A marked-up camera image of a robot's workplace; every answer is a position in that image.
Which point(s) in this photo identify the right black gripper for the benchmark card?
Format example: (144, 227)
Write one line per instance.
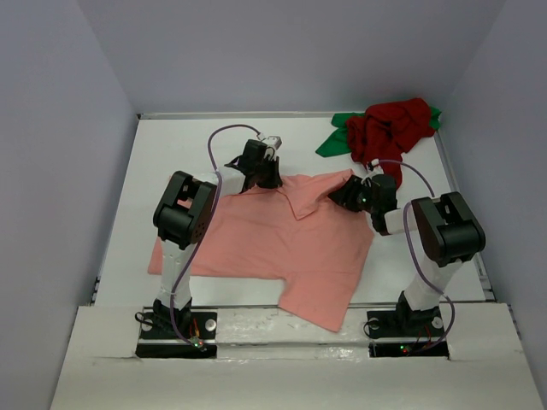
(345, 193)

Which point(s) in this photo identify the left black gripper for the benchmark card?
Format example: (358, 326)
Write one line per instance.
(274, 181)

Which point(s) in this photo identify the pink t shirt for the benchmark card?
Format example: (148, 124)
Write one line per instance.
(293, 233)

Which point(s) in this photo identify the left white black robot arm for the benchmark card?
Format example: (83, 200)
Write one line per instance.
(184, 213)

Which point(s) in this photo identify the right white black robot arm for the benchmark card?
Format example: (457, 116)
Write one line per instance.
(442, 234)

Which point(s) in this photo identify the green t shirt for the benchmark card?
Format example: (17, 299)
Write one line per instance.
(336, 143)

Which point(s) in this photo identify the red t shirt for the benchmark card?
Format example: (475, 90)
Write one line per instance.
(386, 131)

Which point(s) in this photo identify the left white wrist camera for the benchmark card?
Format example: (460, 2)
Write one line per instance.
(274, 142)

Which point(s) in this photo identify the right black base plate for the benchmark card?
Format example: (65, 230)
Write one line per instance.
(392, 336)

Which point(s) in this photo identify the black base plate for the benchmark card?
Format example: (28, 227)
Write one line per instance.
(157, 338)
(392, 336)

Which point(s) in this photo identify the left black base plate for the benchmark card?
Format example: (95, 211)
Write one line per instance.
(157, 338)

